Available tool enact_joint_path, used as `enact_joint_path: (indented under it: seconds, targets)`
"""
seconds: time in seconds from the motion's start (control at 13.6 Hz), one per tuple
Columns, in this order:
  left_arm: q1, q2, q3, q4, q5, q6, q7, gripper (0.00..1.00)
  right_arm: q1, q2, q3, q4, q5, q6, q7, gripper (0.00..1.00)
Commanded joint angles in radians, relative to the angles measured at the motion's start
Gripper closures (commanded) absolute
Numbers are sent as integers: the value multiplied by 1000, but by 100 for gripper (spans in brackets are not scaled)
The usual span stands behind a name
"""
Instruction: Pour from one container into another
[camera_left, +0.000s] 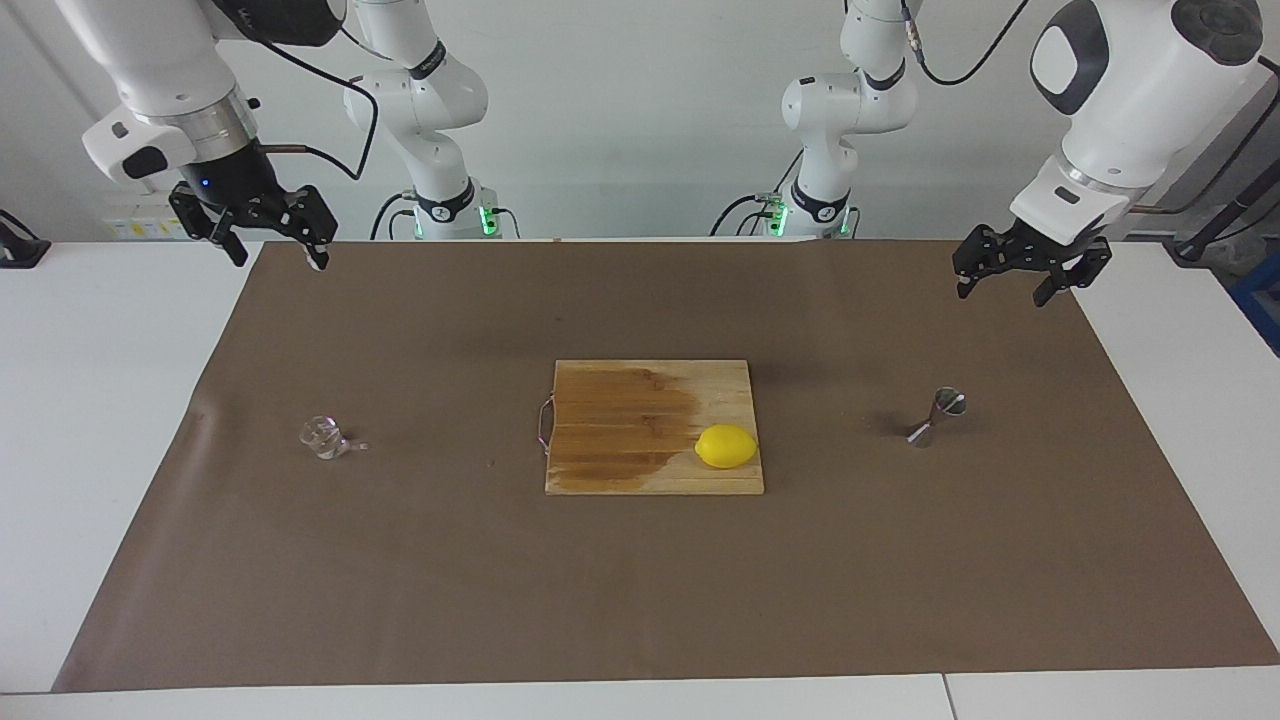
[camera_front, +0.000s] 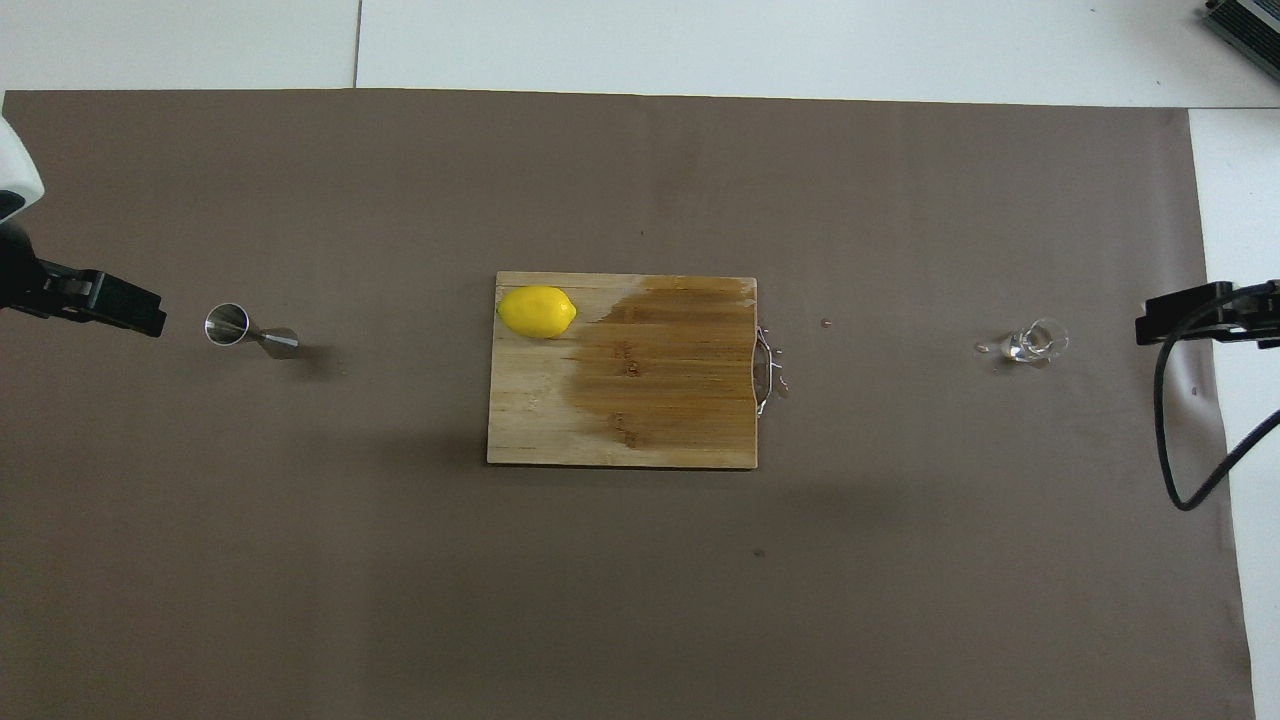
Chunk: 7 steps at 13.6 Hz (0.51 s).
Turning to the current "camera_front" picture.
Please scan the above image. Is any steel double jigger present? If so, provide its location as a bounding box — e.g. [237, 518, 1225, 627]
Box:
[204, 303, 300, 360]

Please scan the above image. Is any wooden cutting board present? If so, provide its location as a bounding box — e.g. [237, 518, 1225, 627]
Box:
[487, 271, 759, 470]

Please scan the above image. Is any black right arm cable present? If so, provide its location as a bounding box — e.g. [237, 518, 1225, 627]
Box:
[1154, 298, 1280, 512]

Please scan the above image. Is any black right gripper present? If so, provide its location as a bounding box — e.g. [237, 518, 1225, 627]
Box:
[1135, 280, 1280, 349]

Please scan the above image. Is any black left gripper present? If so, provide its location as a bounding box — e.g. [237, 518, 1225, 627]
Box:
[0, 222, 167, 338]

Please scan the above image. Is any yellow lemon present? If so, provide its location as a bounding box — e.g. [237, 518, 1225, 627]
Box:
[497, 285, 579, 340]

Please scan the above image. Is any brown paper table mat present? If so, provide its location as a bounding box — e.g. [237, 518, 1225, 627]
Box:
[0, 88, 1256, 720]

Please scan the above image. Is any black ribbed metal device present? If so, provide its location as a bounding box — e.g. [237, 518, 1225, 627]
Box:
[1203, 0, 1280, 81]

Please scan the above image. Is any small clear glass cup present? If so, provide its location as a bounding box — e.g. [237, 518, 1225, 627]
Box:
[1003, 318, 1069, 365]

